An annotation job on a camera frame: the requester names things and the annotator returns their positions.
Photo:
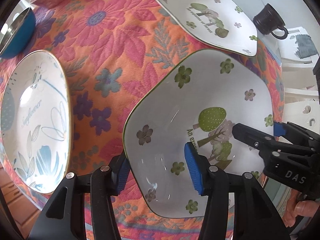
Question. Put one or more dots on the blue steel-lined bowl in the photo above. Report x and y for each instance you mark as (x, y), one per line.
(22, 37)

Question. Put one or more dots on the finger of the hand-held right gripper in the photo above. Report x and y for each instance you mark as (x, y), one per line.
(278, 129)
(246, 136)

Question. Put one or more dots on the person's right hand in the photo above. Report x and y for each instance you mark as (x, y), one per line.
(302, 208)

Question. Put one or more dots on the large square tree-print plate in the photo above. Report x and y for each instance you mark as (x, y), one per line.
(175, 110)

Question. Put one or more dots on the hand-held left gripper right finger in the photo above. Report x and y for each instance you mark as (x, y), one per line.
(192, 165)

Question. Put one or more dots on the orange floral table mat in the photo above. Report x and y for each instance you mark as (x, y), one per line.
(120, 42)

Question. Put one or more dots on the white chair with cloth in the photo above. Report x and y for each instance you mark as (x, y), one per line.
(295, 97)

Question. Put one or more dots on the black mug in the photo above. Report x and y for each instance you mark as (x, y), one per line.
(267, 17)

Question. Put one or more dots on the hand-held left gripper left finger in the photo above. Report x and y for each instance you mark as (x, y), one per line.
(122, 177)

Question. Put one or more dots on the grey-blue cloth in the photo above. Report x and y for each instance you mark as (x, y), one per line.
(306, 46)

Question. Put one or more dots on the round blue-flower plate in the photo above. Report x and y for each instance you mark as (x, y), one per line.
(37, 105)

